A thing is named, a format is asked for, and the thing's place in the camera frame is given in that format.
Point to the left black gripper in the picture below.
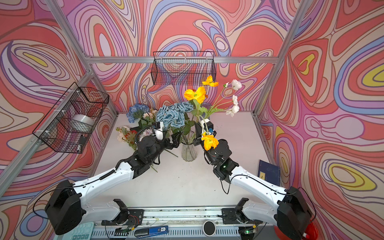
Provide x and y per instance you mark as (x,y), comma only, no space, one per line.
(175,143)

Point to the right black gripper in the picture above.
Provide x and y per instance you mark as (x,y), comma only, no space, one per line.
(197,141)

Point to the dusty blue rose bunch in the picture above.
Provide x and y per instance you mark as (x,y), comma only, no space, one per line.
(176,120)

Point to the yellow orange poppy stem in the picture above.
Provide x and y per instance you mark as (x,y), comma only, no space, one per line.
(197,98)

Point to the white flower spray stem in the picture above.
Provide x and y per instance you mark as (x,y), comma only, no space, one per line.
(227,101)

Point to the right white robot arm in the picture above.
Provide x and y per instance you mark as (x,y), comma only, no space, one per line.
(286,209)

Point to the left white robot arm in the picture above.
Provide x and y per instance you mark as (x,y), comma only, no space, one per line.
(70,204)

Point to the clear ribbed glass vase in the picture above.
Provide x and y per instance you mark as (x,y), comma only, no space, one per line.
(189,152)

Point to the blue hydrangea flower stem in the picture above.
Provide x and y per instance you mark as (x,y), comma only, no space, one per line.
(136,112)

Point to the pink and white flower bunch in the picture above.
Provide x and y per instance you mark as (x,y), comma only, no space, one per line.
(127,134)

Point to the dark blue book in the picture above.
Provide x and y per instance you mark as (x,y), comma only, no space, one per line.
(269,172)

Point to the round pink black speaker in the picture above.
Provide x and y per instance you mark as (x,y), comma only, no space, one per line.
(209,228)

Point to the silver tape roll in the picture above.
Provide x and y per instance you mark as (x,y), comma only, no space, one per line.
(81,124)

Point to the blue black handheld device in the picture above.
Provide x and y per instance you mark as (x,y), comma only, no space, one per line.
(151,232)

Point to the red cup with markers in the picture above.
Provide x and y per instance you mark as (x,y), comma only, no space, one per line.
(311,233)

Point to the light blue calculator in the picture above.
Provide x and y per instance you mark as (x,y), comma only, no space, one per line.
(80,232)

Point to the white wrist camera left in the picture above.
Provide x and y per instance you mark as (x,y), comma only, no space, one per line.
(158,130)

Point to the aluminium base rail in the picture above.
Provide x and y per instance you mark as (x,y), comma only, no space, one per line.
(192,216)

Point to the black wire basket back wall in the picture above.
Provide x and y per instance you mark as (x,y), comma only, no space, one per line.
(183,68)

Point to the black wire basket wall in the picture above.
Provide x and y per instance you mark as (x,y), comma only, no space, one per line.
(57,133)
(183,68)

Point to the black wire basket left wall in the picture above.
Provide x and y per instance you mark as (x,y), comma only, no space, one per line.
(57,133)

